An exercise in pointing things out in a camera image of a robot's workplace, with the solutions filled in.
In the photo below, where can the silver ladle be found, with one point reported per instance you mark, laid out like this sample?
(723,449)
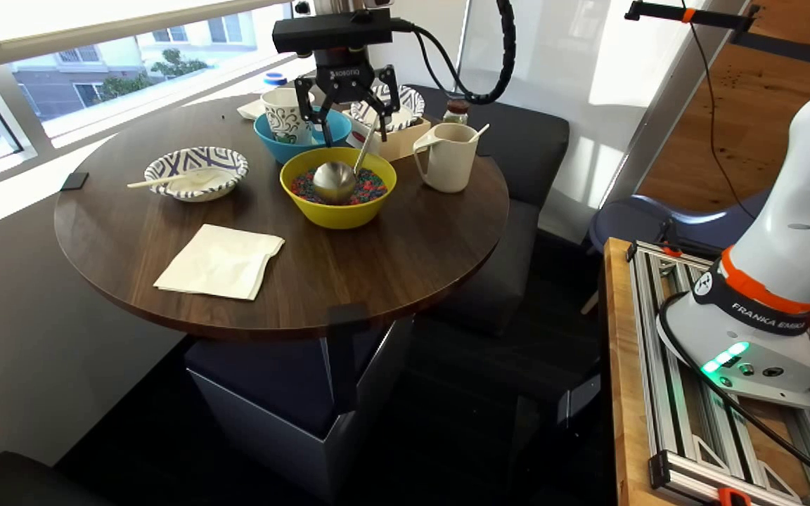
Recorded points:
(332,181)

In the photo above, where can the grey fabric sofa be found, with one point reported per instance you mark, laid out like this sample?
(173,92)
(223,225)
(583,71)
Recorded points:
(517,149)

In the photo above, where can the white ceramic pitcher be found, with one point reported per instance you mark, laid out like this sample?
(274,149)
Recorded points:
(448,163)

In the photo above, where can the black boom with orange clamps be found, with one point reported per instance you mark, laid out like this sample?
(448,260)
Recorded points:
(668,12)

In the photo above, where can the white window frame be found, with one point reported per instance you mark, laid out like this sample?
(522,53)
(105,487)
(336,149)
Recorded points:
(69,36)

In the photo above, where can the dark blue chair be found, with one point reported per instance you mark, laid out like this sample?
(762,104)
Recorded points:
(648,219)

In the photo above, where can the small blue windowsill item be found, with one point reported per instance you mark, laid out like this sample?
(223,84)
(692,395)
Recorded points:
(274,77)

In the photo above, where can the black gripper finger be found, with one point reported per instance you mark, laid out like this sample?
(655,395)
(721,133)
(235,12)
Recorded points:
(306,102)
(389,98)

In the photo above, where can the dark fabric bench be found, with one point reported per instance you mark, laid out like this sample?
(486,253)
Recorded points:
(13,482)

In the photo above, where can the light wooden box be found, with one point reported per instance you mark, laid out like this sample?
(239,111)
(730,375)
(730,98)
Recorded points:
(405,144)

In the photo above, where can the grey table edge tab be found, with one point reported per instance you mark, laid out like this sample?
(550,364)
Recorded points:
(73,181)

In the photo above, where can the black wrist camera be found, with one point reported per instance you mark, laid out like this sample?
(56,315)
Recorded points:
(329,29)

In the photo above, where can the colourful cereal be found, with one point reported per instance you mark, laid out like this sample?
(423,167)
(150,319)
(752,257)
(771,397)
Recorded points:
(371,187)

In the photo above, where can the patterned white coffee cup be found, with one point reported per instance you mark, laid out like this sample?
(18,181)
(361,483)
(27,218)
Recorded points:
(281,114)

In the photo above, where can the white paper napkin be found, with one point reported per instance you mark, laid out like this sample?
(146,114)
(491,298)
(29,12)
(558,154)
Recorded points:
(223,261)

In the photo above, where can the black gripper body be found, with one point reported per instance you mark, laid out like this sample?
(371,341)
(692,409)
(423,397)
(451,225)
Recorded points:
(346,71)

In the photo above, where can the wooden robot platform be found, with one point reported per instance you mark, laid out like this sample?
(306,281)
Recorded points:
(626,395)

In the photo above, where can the white spoon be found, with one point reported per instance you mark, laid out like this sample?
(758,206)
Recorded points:
(188,177)

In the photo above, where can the yellow bowl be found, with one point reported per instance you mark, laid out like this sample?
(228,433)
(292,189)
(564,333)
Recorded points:
(337,213)

